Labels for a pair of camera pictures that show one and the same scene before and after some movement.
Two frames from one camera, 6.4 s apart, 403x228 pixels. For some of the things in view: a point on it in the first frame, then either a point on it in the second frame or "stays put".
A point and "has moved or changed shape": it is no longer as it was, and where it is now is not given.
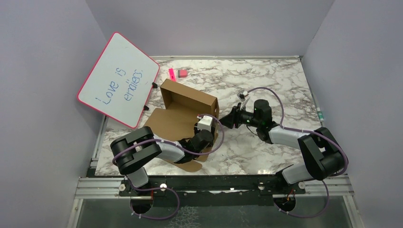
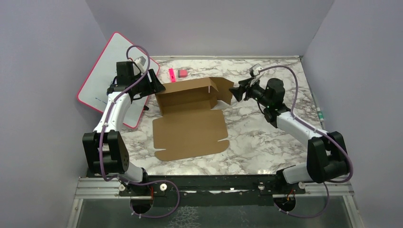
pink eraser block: [182, 73] stays put
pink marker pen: [172, 74] stays put
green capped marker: [320, 114] stays put
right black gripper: [229, 120] → [238, 91]
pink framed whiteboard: [120, 84] stays put
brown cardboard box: [177, 118] has moved or changed shape
